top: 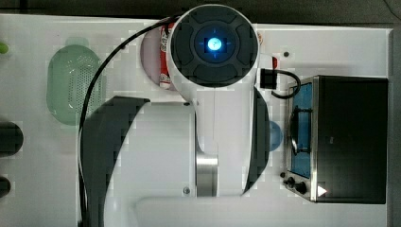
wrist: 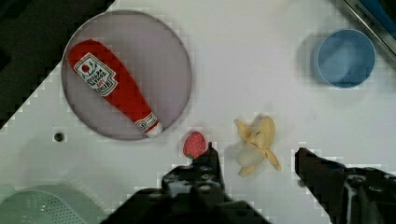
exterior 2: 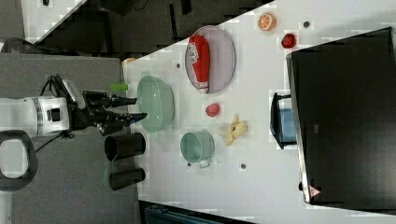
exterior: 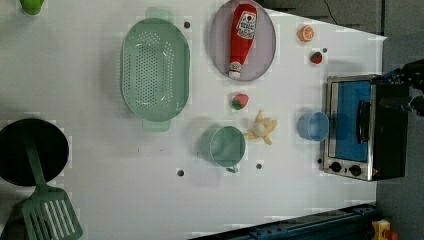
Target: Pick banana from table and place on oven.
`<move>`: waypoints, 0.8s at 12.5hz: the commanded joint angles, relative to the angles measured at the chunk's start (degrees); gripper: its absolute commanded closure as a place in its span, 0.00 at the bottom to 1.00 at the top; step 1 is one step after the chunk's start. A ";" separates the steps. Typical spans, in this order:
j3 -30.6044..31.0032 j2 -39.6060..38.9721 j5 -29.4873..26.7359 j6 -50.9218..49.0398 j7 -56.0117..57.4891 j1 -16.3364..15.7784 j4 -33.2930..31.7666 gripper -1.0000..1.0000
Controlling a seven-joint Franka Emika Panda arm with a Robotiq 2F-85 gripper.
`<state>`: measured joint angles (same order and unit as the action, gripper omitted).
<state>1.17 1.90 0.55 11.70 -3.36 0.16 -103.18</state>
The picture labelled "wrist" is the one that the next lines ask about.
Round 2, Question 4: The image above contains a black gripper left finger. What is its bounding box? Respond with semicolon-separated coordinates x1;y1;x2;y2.
162;142;225;195

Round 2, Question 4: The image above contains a green plastic colander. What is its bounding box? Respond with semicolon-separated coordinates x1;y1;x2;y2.
0;185;106;224

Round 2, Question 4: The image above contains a grey round plate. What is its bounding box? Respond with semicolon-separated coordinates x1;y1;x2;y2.
62;9;192;140

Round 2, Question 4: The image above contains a black toaster oven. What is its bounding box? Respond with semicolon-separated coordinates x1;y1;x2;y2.
340;0;396;58

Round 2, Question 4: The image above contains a pink toy strawberry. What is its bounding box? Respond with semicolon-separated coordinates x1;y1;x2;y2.
183;132;206;159

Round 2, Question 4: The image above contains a red plush ketchup bottle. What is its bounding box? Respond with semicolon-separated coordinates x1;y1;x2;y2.
67;39;163;138

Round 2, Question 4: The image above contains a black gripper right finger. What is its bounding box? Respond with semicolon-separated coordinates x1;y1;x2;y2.
295;147;396;224

